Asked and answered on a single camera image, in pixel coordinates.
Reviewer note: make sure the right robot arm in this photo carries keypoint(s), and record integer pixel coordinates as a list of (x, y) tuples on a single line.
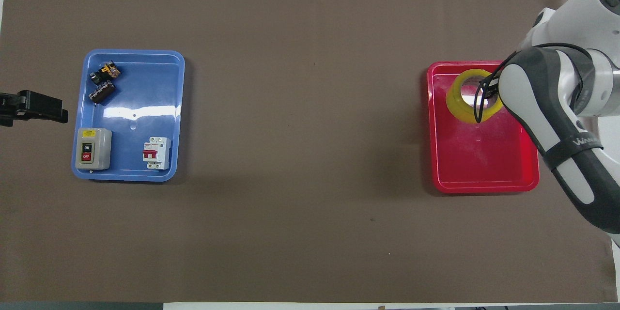
[(542, 106)]

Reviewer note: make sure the yellow tape roll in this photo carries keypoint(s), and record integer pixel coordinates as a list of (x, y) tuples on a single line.
[(455, 101)]

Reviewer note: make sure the white red circuit breaker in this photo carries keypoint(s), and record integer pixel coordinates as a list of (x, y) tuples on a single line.
[(160, 152)]

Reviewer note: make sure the red plastic tray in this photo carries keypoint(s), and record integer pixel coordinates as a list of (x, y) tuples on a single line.
[(479, 164)]

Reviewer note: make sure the blue plastic tray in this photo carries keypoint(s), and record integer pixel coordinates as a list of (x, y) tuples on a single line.
[(140, 92)]

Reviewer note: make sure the yellow black electrical component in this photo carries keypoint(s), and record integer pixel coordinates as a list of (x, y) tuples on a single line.
[(112, 69)]

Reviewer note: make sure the brown ribbed electrical component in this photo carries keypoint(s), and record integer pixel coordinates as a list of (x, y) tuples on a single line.
[(101, 93)]

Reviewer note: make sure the dark green electrical component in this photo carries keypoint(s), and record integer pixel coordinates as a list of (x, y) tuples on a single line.
[(96, 78)]

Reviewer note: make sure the grey on-off switch box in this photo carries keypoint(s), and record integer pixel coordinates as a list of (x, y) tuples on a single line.
[(97, 155)]

